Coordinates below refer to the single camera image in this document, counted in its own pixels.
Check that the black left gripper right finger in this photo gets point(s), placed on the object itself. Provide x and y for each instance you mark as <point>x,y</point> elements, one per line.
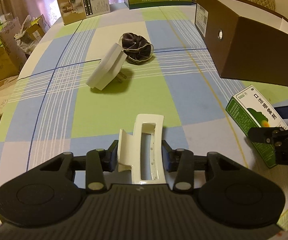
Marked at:
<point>185,163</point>

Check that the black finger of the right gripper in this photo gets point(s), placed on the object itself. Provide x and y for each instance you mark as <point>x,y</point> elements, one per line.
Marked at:
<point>271,135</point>

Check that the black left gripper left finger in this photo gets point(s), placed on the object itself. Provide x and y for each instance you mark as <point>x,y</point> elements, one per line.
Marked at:
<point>58,173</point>

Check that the white plastic hair claw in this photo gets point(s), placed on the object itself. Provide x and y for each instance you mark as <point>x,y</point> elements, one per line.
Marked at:
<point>129,149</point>

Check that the green white medicine box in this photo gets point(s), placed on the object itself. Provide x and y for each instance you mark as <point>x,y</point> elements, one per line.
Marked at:
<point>249,108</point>

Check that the white power adapter plug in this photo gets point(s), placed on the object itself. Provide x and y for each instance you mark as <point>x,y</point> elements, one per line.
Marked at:
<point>108,69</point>

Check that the dark purple hair scrunchie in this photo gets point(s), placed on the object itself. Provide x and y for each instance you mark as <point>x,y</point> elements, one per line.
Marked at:
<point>137,48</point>

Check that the checkered bed sheet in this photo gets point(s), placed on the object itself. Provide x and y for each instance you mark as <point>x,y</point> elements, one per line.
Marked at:
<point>50,109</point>

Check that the brown cardboard shoe box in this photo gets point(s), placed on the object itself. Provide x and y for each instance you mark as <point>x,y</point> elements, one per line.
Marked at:
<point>245,40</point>

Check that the cardboard boxes on floor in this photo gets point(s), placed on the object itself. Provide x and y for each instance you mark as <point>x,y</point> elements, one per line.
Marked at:
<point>18,42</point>

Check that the beige white product box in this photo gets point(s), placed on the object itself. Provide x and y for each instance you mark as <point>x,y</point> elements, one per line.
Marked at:
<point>76,10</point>

